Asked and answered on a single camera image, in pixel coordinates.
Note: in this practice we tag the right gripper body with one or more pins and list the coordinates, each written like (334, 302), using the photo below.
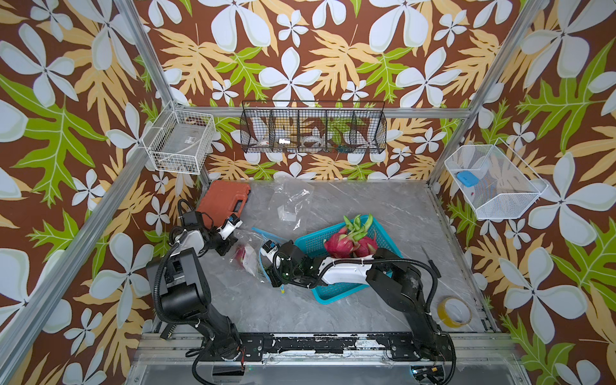
(283, 273)

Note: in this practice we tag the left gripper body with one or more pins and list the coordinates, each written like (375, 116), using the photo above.
(217, 244)

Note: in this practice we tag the white wire basket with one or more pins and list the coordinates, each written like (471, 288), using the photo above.
(509, 186)
(178, 140)

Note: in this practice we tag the red plastic tool case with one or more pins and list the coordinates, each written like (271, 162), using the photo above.
(222, 199)

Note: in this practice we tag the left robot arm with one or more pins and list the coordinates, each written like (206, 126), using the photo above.
(180, 291)

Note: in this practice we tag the white wire basket right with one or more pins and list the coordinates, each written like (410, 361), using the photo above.
(509, 186)

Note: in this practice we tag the blue object in basket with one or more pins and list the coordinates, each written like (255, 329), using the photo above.
(467, 179)

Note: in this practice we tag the teal plastic basket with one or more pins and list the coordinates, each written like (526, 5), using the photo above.
(346, 279)

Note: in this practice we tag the dragon fruit bag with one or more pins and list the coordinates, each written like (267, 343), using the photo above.
(343, 243)
(364, 245)
(240, 255)

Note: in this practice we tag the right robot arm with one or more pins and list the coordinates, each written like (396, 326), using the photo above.
(406, 285)

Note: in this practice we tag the zip-top bag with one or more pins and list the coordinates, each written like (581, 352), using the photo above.
(253, 266)
(290, 205)

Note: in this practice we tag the black mounting base rail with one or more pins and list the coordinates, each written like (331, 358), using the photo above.
(395, 346)

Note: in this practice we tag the white wire basket left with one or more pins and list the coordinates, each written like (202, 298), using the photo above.
(178, 140)

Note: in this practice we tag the yellow tape roll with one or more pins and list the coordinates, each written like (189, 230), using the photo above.
(454, 312)

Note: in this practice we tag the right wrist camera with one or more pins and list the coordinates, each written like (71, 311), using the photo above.
(268, 251)

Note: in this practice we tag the black wire basket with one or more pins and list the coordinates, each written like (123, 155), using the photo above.
(349, 127)

